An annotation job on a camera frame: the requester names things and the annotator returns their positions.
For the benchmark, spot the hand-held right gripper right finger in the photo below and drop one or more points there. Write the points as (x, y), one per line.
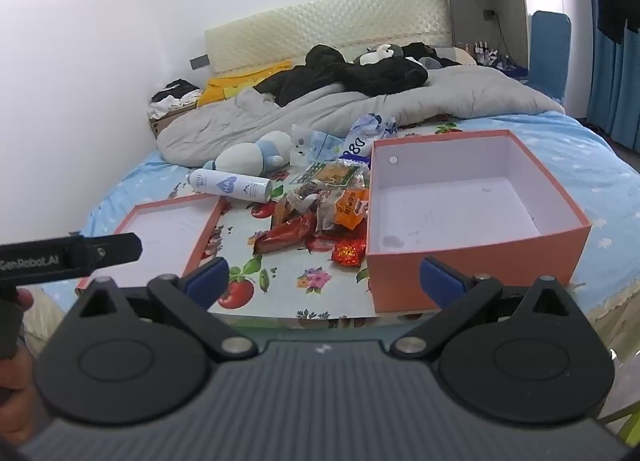
(440, 282)

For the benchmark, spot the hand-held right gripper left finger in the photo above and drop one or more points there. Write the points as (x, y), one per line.
(207, 277)

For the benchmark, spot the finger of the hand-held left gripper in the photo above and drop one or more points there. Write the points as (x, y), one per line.
(117, 248)

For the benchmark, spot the pink cardboard box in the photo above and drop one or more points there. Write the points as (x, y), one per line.
(450, 201)

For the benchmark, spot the long red snack packet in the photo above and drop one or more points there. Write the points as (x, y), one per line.
(282, 236)

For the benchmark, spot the small red snack packet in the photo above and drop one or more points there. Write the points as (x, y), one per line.
(350, 253)

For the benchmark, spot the orange snack packet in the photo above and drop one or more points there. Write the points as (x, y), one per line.
(350, 208)

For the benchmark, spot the grey and brown snack packet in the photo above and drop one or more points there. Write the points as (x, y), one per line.
(302, 197)

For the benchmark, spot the green snack packet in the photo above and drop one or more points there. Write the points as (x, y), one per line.
(330, 174)

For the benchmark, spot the person's left hand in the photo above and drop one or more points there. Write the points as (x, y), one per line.
(17, 401)

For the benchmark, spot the pink box lid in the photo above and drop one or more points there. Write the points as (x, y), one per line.
(160, 236)

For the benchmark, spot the white spray bottle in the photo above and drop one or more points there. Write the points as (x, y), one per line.
(225, 184)

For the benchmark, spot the white and blue plush toy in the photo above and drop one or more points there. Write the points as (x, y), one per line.
(240, 156)

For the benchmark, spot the brown cardboard box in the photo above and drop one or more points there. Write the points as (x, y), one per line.
(167, 122)

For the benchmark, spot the dark blue snack packet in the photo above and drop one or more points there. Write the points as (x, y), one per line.
(350, 157)

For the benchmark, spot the pile of clothes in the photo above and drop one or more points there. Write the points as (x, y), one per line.
(170, 96)

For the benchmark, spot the blue and white plastic bag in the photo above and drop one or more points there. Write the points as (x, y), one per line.
(365, 133)

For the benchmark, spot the light blue bedsheet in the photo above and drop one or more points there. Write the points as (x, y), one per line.
(575, 156)

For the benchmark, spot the grey duvet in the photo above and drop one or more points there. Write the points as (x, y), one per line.
(450, 91)

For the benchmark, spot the yellow cloth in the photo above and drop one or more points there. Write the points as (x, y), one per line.
(225, 86)

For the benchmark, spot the black clothes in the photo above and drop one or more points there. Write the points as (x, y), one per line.
(370, 76)

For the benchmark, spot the small black garment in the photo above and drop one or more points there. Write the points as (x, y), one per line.
(420, 50)

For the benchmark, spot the row of small bottles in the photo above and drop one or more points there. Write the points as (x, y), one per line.
(482, 48)

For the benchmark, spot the blue chair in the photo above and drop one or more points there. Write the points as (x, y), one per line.
(550, 51)

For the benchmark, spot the blue curtain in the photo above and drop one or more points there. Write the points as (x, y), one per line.
(615, 91)

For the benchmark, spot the cream padded headboard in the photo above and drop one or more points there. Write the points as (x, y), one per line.
(325, 21)

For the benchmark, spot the grey wall outlet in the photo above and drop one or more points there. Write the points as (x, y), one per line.
(199, 61)

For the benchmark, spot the black wall socket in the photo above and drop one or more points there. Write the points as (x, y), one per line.
(489, 15)

